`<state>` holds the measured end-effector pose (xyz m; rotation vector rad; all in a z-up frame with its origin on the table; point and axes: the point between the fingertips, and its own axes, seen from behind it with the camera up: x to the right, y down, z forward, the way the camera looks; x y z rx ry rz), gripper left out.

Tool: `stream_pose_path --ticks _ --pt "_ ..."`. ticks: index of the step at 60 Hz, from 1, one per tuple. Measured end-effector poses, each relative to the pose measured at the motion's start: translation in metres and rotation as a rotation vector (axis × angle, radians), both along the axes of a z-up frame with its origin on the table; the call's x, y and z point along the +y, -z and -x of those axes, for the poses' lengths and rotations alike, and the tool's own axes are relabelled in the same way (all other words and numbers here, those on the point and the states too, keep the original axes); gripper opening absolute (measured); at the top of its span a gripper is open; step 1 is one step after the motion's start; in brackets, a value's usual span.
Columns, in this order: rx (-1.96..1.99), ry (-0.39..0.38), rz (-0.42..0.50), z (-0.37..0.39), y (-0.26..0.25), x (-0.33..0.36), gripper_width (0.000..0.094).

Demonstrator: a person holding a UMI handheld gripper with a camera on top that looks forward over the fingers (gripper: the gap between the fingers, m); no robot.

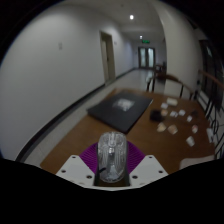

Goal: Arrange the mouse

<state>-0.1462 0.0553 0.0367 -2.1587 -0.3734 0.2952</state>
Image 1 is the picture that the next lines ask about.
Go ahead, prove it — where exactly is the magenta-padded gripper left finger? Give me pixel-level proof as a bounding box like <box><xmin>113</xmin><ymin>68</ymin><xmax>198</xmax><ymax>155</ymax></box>
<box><xmin>55</xmin><ymin>142</ymin><xmax>101</xmax><ymax>188</ymax></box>

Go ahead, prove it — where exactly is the large white card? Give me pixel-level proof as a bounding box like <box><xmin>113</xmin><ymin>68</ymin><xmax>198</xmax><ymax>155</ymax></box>
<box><xmin>166</xmin><ymin>97</ymin><xmax>179</xmax><ymax>107</ymax></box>

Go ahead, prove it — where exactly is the crumpled white packet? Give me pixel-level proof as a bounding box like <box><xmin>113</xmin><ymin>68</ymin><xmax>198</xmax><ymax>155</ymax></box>
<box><xmin>185</xmin><ymin>135</ymin><xmax>196</xmax><ymax>147</ymax></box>

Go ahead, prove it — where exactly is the single door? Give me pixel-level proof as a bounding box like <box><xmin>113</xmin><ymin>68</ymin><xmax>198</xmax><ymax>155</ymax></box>
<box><xmin>99</xmin><ymin>30</ymin><xmax>117</xmax><ymax>84</ymax></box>

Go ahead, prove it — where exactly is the wooden chair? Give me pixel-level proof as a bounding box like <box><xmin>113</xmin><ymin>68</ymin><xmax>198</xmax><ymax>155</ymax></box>
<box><xmin>145</xmin><ymin>73</ymin><xmax>198</xmax><ymax>101</ymax></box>

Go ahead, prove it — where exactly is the dark framed window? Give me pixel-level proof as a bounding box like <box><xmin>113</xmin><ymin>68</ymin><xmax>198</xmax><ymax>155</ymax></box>
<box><xmin>199</xmin><ymin>39</ymin><xmax>224</xmax><ymax>111</ymax></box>

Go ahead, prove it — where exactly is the small tan packet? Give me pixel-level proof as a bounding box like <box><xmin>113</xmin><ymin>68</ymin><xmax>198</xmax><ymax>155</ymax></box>
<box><xmin>167</xmin><ymin>124</ymin><xmax>179</xmax><ymax>135</ymax></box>
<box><xmin>156</xmin><ymin>122</ymin><xmax>167</xmax><ymax>133</ymax></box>

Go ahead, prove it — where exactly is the glass double door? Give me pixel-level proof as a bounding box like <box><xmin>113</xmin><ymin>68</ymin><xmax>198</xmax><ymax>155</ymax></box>
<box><xmin>138</xmin><ymin>46</ymin><xmax>157</xmax><ymax>69</ymax></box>

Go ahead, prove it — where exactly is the black railing with wooden handrail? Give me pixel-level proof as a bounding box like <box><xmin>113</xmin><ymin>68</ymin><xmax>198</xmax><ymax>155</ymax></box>
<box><xmin>196</xmin><ymin>68</ymin><xmax>224</xmax><ymax>159</ymax></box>

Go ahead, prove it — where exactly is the transparent computer mouse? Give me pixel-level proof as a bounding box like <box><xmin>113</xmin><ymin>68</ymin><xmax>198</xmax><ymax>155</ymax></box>
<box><xmin>97</xmin><ymin>131</ymin><xmax>129</xmax><ymax>184</ymax></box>

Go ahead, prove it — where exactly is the small black box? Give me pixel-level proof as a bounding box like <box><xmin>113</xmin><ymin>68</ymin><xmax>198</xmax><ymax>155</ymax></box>
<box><xmin>149</xmin><ymin>109</ymin><xmax>163</xmax><ymax>123</ymax></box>

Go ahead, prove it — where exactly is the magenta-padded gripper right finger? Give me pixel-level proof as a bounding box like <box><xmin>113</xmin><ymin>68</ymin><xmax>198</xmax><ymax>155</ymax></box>
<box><xmin>125</xmin><ymin>141</ymin><xmax>169</xmax><ymax>187</ymax></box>

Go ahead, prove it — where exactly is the black mouse pad with print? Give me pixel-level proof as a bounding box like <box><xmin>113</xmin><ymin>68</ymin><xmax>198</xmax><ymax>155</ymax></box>
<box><xmin>87</xmin><ymin>90</ymin><xmax>154</xmax><ymax>134</ymax></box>

